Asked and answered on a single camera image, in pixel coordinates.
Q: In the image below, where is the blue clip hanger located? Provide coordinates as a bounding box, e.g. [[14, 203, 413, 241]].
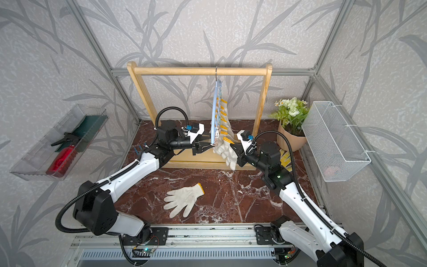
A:
[[210, 69, 222, 146]]

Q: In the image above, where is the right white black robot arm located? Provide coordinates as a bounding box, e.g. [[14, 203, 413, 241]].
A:
[[231, 140, 384, 267]]

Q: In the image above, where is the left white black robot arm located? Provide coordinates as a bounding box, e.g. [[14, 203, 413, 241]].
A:
[[55, 120, 211, 239]]

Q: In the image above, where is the white glove under pile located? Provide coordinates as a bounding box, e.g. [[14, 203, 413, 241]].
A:
[[213, 137, 238, 171]]

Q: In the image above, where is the wooden hanging rack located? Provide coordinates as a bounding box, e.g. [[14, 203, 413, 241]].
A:
[[127, 61, 272, 170]]

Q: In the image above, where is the yellow patterned glove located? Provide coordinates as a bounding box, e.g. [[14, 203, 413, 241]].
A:
[[280, 149, 292, 172]]

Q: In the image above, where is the blue hand rake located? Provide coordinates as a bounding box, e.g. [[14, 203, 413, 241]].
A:
[[133, 143, 149, 157]]

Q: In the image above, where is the white glove far left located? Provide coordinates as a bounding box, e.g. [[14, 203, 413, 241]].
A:
[[163, 183, 205, 219]]

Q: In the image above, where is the potted white flower plant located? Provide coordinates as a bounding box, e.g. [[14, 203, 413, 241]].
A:
[[270, 97, 309, 152]]

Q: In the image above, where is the red spray bottle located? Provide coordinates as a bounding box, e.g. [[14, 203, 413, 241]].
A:
[[46, 132, 81, 178]]

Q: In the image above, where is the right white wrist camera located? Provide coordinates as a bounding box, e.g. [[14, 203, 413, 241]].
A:
[[237, 130, 256, 155]]

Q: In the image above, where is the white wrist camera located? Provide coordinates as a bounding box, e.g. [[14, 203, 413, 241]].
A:
[[185, 123, 205, 144], [237, 130, 256, 155]]

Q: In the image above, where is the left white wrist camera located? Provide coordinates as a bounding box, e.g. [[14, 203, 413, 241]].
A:
[[185, 123, 205, 144]]

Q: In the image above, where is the white wire basket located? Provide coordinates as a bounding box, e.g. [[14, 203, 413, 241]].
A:
[[302, 101, 371, 182]]

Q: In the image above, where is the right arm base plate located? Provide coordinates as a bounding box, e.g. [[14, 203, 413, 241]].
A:
[[254, 224, 286, 245]]

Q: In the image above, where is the aluminium front rail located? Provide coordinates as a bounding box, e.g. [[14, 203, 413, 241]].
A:
[[68, 224, 351, 249]]

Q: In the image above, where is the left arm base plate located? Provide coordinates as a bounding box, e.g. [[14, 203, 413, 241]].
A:
[[122, 227, 169, 246]]

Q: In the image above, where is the clear plastic wall tray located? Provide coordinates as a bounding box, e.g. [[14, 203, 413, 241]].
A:
[[10, 105, 109, 181]]

